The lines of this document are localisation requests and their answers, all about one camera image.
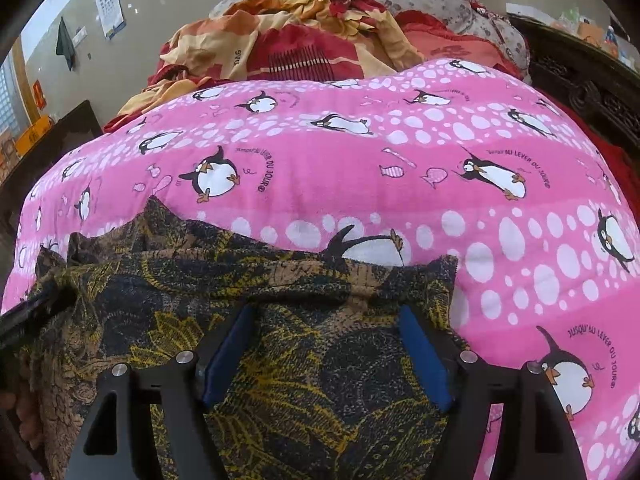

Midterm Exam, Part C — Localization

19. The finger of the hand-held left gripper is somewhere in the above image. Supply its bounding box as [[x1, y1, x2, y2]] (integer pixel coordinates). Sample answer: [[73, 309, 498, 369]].
[[0, 285, 78, 346]]

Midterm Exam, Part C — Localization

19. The person's left hand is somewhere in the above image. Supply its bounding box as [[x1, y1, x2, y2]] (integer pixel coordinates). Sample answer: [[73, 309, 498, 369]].
[[0, 390, 46, 451]]

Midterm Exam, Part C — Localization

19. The white wall calendar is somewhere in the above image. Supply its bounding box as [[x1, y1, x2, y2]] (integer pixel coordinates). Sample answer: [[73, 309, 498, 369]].
[[92, 0, 126, 41]]

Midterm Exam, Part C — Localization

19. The dark carved wooden headboard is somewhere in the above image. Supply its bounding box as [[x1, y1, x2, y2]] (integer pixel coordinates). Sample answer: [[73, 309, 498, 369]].
[[505, 2, 640, 151]]

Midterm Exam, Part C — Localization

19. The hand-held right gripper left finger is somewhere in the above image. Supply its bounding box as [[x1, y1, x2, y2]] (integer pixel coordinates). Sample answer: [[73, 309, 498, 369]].
[[65, 302, 258, 480]]

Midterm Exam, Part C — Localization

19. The dark wooden table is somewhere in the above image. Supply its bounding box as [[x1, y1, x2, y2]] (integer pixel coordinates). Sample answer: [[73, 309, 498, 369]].
[[0, 100, 103, 241]]

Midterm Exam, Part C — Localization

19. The orange box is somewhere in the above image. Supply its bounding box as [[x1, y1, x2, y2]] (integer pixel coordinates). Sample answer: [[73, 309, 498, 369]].
[[15, 115, 53, 157]]

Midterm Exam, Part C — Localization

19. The pile of assorted packets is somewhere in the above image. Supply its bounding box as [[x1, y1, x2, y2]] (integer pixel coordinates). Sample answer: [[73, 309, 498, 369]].
[[550, 5, 638, 68]]

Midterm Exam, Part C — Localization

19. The pink penguin print blanket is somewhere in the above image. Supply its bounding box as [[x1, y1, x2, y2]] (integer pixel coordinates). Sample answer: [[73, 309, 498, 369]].
[[0, 57, 640, 480]]

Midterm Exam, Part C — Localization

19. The green hanging cloth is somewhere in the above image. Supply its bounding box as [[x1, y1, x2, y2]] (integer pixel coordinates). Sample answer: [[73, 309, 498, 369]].
[[55, 16, 76, 72]]

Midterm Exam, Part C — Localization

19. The brown floral patterned garment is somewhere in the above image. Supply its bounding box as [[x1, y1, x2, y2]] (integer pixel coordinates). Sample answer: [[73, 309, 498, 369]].
[[15, 195, 473, 480]]

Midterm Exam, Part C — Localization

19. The red orange floral quilt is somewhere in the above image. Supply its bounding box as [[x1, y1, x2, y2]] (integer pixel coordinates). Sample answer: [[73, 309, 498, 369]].
[[102, 0, 521, 133]]

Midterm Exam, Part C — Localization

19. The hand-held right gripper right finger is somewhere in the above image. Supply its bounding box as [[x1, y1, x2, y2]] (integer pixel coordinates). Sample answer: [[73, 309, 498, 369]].
[[397, 304, 588, 480]]

